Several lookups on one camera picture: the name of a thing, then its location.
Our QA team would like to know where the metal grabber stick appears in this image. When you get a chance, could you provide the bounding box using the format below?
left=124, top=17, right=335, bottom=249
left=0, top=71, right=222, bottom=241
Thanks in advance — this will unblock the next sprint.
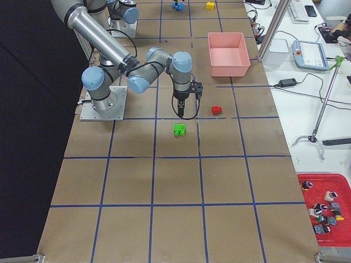
left=291, top=56, right=344, bottom=161

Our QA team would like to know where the yellow toy block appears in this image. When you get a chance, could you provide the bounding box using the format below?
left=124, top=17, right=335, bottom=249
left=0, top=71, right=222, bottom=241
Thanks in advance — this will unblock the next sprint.
left=206, top=2, right=216, bottom=10

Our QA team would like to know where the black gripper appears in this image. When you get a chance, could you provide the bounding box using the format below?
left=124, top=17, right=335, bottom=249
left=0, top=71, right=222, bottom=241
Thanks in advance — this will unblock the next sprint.
left=173, top=90, right=190, bottom=117

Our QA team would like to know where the black smartphone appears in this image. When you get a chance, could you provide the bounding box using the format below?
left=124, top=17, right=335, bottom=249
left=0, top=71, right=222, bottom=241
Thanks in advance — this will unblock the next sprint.
left=304, top=5, right=317, bottom=17

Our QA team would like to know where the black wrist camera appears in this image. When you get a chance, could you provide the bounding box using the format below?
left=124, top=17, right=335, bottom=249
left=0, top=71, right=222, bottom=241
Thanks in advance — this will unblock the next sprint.
left=191, top=80, right=203, bottom=100

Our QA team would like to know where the pink plastic box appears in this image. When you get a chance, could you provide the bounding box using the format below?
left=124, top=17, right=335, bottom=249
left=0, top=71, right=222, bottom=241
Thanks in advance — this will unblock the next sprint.
left=208, top=32, right=251, bottom=77

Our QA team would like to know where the white keyboard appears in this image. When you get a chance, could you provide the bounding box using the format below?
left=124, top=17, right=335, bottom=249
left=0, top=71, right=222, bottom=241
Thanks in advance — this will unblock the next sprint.
left=288, top=0, right=309, bottom=24

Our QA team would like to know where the red parts tray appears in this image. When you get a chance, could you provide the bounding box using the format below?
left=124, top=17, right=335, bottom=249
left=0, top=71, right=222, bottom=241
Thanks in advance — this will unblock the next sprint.
left=298, top=173, right=350, bottom=247

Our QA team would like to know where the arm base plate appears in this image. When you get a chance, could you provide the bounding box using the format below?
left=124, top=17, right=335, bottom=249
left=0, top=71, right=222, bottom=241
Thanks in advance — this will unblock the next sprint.
left=109, top=20, right=138, bottom=38
left=80, top=85, right=128, bottom=121

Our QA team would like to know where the black power adapter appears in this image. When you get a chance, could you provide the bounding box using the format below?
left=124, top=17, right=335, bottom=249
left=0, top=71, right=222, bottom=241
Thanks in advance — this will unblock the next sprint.
left=278, top=78, right=298, bottom=88

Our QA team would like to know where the blue toy block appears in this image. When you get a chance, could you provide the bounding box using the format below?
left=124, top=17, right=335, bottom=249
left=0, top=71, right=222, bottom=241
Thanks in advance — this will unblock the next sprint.
left=172, top=1, right=185, bottom=11

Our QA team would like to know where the white plastic container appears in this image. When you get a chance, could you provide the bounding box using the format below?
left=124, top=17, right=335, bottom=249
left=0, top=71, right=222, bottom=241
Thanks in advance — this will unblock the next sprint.
left=263, top=38, right=289, bottom=65

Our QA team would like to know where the teach pendant tablet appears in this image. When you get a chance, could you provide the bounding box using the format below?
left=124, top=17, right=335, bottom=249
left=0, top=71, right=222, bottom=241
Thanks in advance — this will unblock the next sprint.
left=292, top=40, right=329, bottom=71

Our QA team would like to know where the red toy block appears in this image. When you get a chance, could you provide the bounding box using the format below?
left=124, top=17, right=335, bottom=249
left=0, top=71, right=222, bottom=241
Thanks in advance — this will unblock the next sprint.
left=211, top=105, right=223, bottom=115

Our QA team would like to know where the aluminium frame post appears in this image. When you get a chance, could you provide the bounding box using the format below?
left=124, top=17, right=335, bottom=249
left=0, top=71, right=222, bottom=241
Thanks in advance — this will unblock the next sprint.
left=257, top=0, right=290, bottom=62

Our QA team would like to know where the green toy block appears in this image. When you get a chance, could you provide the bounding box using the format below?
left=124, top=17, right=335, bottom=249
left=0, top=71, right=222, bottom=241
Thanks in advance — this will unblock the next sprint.
left=173, top=123, right=186, bottom=136

